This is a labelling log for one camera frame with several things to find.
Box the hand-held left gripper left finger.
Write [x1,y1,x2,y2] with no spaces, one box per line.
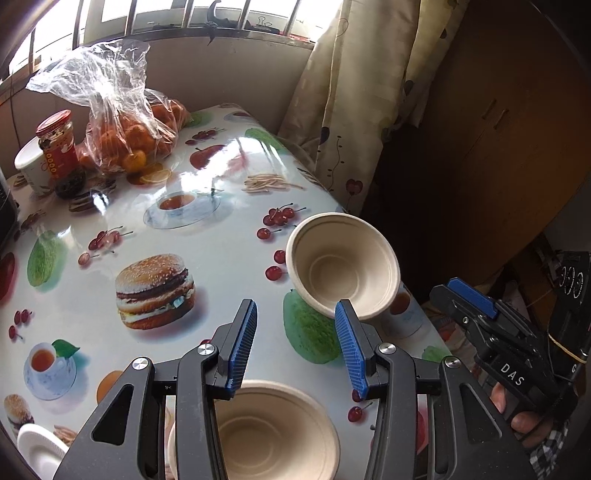
[53,298,258,480]

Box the person's right hand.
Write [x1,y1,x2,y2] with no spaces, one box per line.
[489,383,556,448]

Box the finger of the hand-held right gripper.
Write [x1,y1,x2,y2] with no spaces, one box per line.
[429,284,497,352]
[447,277,533,334]

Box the plastic bag of oranges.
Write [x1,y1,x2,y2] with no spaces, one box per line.
[25,39,192,176]

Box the beige paper bowl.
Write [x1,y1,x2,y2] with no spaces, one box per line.
[285,212,402,322]
[167,379,341,480]

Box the person's right forearm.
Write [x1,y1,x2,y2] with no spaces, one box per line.
[525,422,574,470]

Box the brown wooden cabinet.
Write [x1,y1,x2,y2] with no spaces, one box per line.
[369,0,591,287]

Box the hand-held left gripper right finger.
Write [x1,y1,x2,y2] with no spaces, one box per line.
[335,298,539,480]

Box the patterned beige curtain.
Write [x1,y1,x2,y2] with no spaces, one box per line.
[277,0,467,217]

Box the glass jar with red label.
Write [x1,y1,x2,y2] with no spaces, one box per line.
[36,109,88,200]

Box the white foam plate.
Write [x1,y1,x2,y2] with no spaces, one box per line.
[17,424,70,478]

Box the food-printed tablecloth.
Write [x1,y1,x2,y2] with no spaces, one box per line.
[0,104,455,480]

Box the black hook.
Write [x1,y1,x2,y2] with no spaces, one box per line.
[205,0,242,45]

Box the white paper cup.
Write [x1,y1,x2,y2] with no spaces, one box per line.
[14,138,51,195]

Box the metal window railing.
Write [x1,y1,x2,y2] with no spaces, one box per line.
[0,0,345,84]

